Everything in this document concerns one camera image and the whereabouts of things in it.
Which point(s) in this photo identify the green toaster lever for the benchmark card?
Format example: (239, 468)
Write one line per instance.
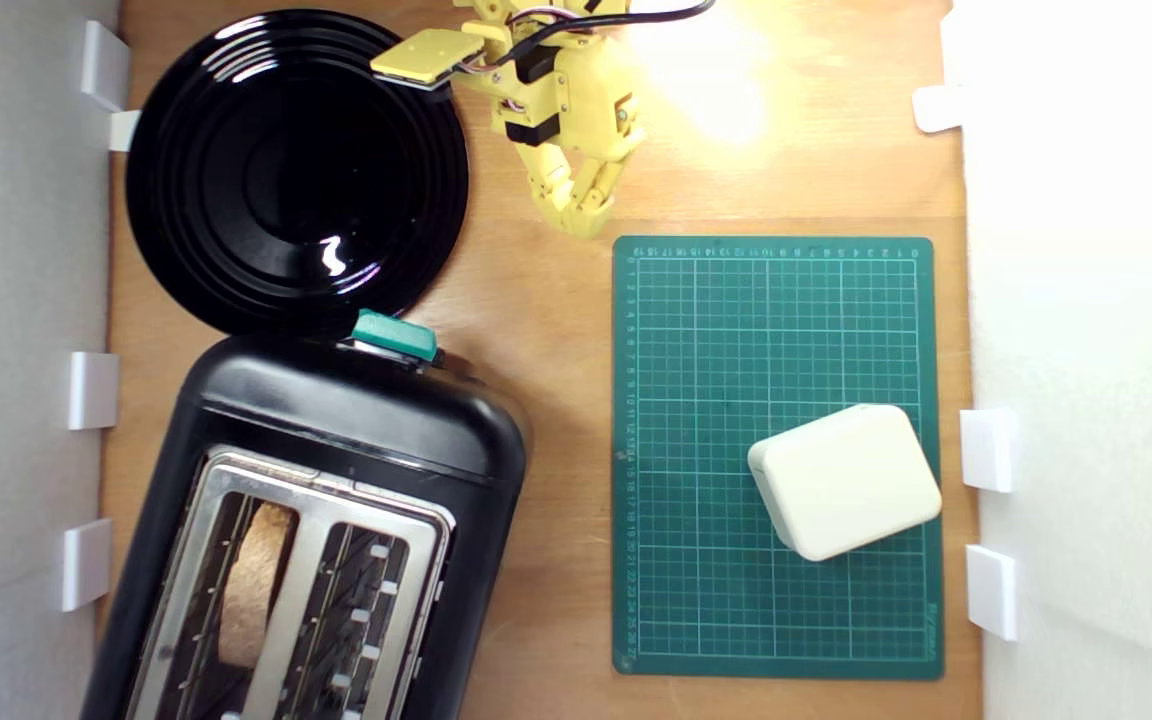
(396, 335)

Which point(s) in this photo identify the black two-slot toaster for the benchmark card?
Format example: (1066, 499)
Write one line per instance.
(356, 420)

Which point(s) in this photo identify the green cutting mat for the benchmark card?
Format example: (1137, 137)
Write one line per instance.
(726, 400)

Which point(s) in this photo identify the black ridged plate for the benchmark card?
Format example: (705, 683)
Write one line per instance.
(266, 170)

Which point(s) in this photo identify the white block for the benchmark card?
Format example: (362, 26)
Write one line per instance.
(846, 480)

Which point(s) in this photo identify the brown bread slice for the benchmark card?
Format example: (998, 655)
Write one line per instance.
(254, 590)

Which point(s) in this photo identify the white wall clip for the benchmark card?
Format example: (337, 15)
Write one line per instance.
(988, 450)
(992, 592)
(938, 108)
(94, 390)
(104, 65)
(123, 130)
(86, 563)

